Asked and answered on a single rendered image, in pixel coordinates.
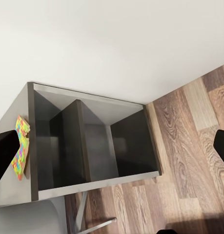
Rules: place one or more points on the jigsaw puzzle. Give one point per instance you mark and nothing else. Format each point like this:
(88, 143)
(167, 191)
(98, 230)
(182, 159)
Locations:
(18, 162)

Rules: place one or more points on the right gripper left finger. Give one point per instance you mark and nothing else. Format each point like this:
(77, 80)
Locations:
(9, 146)

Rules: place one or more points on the desk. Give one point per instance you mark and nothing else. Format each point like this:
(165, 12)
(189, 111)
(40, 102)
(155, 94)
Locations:
(77, 142)

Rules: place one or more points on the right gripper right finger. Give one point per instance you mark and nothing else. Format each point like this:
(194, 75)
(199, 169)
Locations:
(219, 143)

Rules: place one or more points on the swivel chair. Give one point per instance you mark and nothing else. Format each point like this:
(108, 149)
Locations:
(40, 217)

